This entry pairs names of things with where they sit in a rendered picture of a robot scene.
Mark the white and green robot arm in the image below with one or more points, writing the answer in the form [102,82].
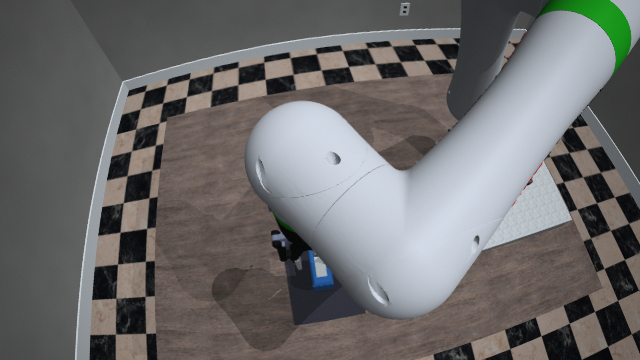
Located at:
[400,242]

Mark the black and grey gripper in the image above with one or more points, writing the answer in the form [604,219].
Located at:
[294,251]

